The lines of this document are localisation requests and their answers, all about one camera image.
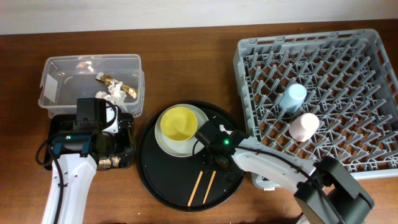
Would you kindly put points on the clear plastic bin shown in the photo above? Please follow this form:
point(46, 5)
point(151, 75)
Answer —
point(68, 78)

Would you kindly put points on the food scraps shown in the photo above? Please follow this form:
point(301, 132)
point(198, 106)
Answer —
point(109, 163)

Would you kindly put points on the grey dishwasher rack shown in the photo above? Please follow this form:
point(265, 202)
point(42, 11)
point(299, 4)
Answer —
point(351, 88)

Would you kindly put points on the wooden chopstick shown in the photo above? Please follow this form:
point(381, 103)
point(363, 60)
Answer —
point(194, 189)
point(209, 186)

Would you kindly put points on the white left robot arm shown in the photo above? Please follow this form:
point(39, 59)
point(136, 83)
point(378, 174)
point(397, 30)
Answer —
point(72, 174)

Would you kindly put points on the black rectangular tray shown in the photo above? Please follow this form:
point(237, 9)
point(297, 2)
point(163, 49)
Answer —
point(102, 145)

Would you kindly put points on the light blue cup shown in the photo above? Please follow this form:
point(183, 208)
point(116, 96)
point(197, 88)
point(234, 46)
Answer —
point(293, 98)

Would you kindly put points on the gold foil wrapper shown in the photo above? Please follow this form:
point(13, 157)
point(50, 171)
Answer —
point(108, 80)

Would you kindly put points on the grey-green ceramic plate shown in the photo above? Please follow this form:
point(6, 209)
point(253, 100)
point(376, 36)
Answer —
point(179, 149)

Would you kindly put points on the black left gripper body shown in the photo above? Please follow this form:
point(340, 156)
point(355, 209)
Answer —
point(125, 142)

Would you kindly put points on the round black tray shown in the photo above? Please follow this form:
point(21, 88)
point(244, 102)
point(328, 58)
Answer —
point(171, 179)

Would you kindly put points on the pink cup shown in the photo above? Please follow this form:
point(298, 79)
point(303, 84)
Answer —
point(304, 127)

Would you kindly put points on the white tissue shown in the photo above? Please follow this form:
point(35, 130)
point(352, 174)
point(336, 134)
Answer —
point(114, 94)

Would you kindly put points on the yellow bowl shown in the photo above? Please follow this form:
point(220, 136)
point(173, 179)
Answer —
point(178, 124)

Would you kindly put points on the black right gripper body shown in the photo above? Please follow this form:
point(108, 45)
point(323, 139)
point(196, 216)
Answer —
point(211, 154)

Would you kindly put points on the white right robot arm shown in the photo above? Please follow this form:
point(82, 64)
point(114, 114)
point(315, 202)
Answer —
point(325, 191)

